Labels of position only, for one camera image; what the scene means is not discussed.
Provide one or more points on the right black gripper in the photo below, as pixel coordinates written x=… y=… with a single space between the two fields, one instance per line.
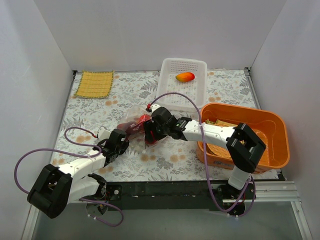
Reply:
x=150 y=131

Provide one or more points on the yellow woven mat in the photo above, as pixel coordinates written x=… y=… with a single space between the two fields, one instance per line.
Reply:
x=95 y=85

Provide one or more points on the green bamboo mat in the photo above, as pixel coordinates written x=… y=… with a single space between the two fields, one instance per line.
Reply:
x=220 y=123

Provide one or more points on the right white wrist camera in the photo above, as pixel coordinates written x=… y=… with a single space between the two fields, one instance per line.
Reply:
x=152 y=107

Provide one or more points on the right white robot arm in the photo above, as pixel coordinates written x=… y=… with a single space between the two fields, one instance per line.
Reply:
x=244 y=146

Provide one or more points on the clear zip top bag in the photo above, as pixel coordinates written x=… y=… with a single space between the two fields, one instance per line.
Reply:
x=136 y=142

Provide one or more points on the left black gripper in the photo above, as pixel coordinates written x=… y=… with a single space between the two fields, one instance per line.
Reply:
x=122 y=144

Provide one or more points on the white perforated plastic basket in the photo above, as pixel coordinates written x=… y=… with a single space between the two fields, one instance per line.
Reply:
x=195 y=89

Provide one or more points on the orange yellow fake mango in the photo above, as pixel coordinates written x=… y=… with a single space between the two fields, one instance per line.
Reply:
x=185 y=77

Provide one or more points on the orange plastic tub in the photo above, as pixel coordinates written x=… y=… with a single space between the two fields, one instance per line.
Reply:
x=267 y=125

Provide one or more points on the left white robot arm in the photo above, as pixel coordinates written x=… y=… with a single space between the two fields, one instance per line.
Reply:
x=57 y=186

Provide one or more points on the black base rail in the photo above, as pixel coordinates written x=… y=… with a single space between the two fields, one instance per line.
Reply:
x=177 y=195

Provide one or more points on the round woven bamboo tray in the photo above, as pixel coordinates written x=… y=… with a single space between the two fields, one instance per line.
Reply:
x=218 y=151

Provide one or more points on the red fake tomato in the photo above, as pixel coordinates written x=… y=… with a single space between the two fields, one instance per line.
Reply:
x=143 y=118

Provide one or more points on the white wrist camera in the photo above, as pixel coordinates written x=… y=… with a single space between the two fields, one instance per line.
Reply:
x=102 y=132
x=152 y=107

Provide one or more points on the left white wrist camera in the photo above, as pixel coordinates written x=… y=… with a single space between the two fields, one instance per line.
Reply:
x=102 y=132

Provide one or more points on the red fake lobster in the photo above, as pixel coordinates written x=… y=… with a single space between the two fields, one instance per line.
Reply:
x=131 y=128

